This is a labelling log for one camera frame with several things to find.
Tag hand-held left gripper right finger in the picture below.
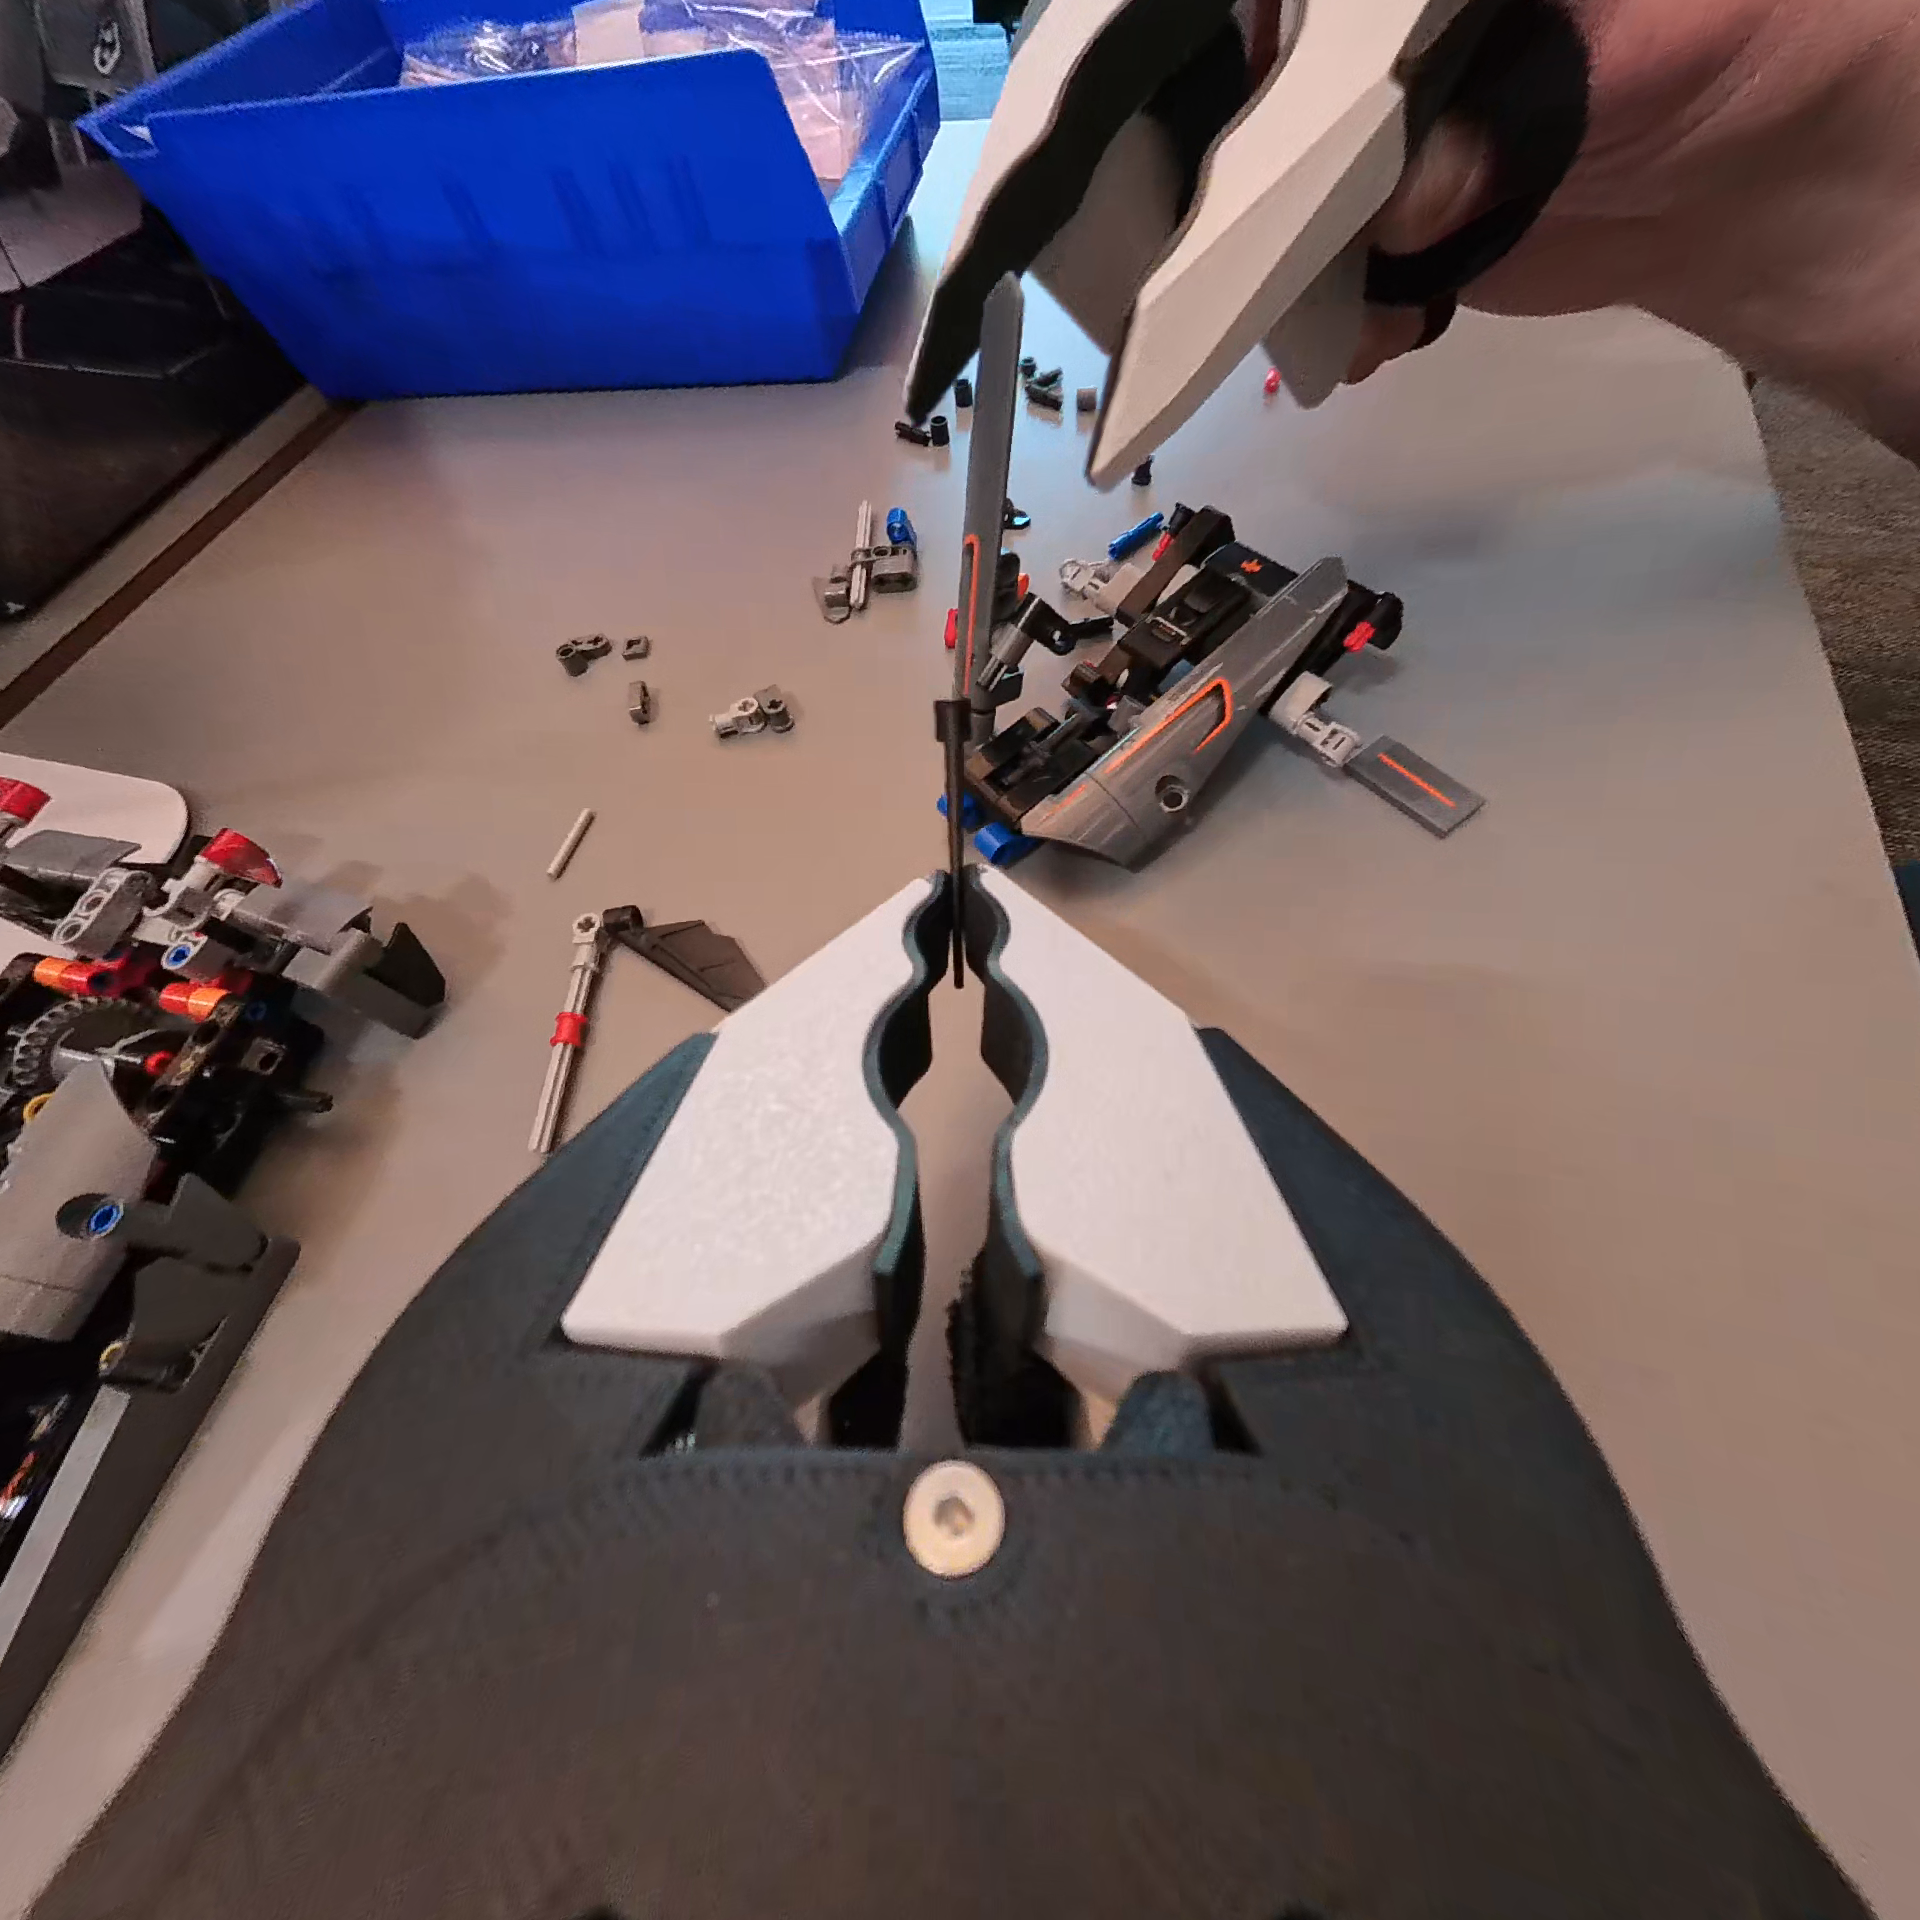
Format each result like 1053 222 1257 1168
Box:
972 865 1350 1401

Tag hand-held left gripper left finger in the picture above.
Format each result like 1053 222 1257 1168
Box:
563 874 958 1370

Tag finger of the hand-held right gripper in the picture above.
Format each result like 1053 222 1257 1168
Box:
900 0 1280 438
1086 0 1482 498

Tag black lego fin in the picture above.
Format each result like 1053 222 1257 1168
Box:
600 915 771 1015

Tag dark grey lego wing panel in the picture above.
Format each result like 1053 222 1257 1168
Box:
932 277 1035 996

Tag black grey lego assembly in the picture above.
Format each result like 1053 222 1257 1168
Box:
961 502 1409 877

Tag large lego car chassis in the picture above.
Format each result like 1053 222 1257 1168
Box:
0 780 451 1765

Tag dark lego set box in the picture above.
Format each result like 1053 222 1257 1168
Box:
0 0 311 602

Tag person's right hand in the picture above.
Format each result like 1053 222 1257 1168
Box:
1343 0 1920 392

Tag long grey axle red bush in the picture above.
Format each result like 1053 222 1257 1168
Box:
527 904 650 1157

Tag flat grey orange striped tile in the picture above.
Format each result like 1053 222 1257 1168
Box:
1354 735 1490 839

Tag grey axle assembly blue piece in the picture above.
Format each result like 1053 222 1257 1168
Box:
816 498 922 626

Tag clear plastic bags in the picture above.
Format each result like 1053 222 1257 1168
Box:
396 0 930 191

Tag blue plastic bin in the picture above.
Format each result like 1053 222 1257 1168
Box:
75 0 944 404

